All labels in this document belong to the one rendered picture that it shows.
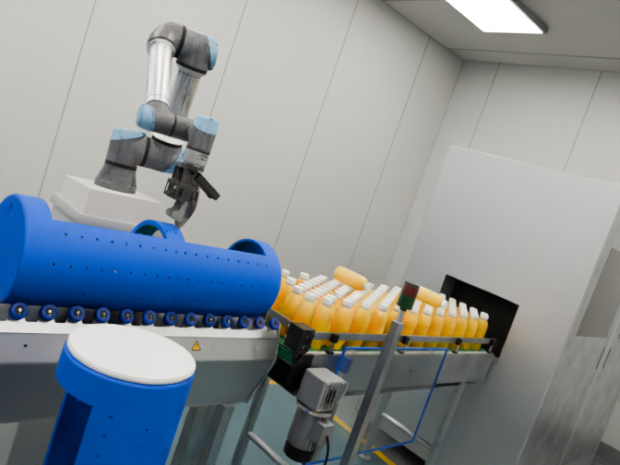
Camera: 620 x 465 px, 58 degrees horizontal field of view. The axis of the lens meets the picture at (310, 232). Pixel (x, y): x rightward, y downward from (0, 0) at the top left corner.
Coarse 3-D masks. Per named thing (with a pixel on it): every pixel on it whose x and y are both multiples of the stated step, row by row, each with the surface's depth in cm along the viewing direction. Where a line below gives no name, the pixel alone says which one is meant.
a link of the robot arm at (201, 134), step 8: (200, 120) 169; (208, 120) 169; (216, 120) 172; (192, 128) 171; (200, 128) 169; (208, 128) 170; (216, 128) 172; (192, 136) 170; (200, 136) 170; (208, 136) 170; (192, 144) 170; (200, 144) 170; (208, 144) 171; (200, 152) 170; (208, 152) 172
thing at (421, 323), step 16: (336, 288) 253; (336, 304) 232; (352, 304) 229; (448, 304) 320; (352, 320) 231; (368, 320) 231; (384, 320) 239; (416, 320) 258; (432, 320) 276; (448, 320) 284; (464, 320) 293; (480, 320) 312; (448, 336) 284; (464, 336) 303; (480, 336) 311
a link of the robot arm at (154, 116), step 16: (160, 32) 189; (176, 32) 192; (160, 48) 186; (176, 48) 194; (160, 64) 183; (160, 80) 179; (160, 96) 176; (144, 112) 170; (160, 112) 173; (144, 128) 173; (160, 128) 174
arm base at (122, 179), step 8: (104, 168) 204; (112, 168) 202; (120, 168) 203; (128, 168) 204; (136, 168) 208; (96, 176) 205; (104, 176) 203; (112, 176) 202; (120, 176) 203; (128, 176) 205; (96, 184) 203; (104, 184) 201; (112, 184) 201; (120, 184) 202; (128, 184) 205; (136, 184) 210; (128, 192) 205
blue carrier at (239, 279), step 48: (0, 240) 145; (48, 240) 138; (96, 240) 174; (144, 240) 159; (240, 240) 206; (0, 288) 140; (48, 288) 141; (96, 288) 149; (144, 288) 159; (192, 288) 170; (240, 288) 184
